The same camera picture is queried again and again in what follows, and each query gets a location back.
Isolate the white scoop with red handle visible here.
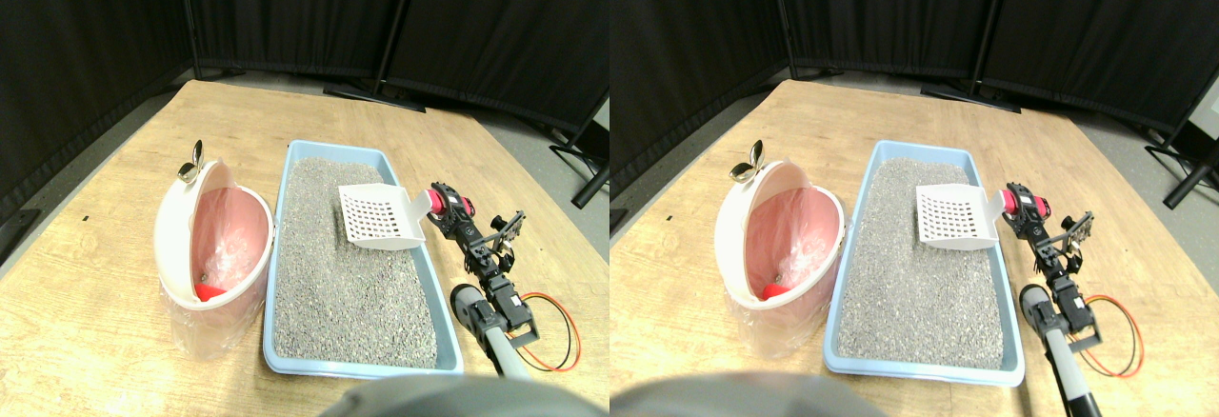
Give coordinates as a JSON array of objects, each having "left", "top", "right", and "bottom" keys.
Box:
[
  {"left": 915, "top": 182, "right": 1049, "bottom": 251},
  {"left": 338, "top": 182, "right": 477, "bottom": 251}
]

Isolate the white bin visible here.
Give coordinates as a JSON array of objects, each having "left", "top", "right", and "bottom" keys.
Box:
[
  {"left": 713, "top": 141, "right": 847, "bottom": 362},
  {"left": 153, "top": 141, "right": 277, "bottom": 362}
]

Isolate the orange wire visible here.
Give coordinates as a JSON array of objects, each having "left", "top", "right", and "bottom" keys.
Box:
[
  {"left": 1081, "top": 292, "right": 1145, "bottom": 379},
  {"left": 519, "top": 290, "right": 583, "bottom": 373}
]

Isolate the black bracket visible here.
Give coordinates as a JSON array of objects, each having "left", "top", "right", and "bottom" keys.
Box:
[
  {"left": 1051, "top": 210, "right": 1095, "bottom": 262},
  {"left": 485, "top": 210, "right": 528, "bottom": 262}
]

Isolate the black wire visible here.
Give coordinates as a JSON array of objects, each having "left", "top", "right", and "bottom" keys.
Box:
[
  {"left": 519, "top": 295, "right": 573, "bottom": 371},
  {"left": 1084, "top": 297, "right": 1136, "bottom": 374}
]

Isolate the curtain stand pole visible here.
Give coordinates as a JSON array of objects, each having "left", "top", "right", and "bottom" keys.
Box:
[
  {"left": 920, "top": 0, "right": 1024, "bottom": 114},
  {"left": 324, "top": 0, "right": 427, "bottom": 114},
  {"left": 769, "top": 0, "right": 839, "bottom": 82},
  {"left": 176, "top": 0, "right": 247, "bottom": 82}
]

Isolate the blue litter tray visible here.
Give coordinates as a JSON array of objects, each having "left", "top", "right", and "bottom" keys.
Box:
[
  {"left": 263, "top": 140, "right": 466, "bottom": 381},
  {"left": 824, "top": 140, "right": 1027, "bottom": 387}
]

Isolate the black tripod stand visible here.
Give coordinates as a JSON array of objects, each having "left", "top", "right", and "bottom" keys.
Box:
[
  {"left": 1146, "top": 120, "right": 1219, "bottom": 211},
  {"left": 550, "top": 93, "right": 610, "bottom": 211}
]

